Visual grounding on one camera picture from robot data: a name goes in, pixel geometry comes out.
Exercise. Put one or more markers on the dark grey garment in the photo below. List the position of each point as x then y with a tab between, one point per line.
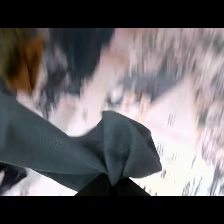
50	146

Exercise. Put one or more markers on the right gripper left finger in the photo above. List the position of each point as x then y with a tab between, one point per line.
96	187

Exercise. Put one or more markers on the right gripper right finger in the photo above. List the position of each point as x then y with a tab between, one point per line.
131	189

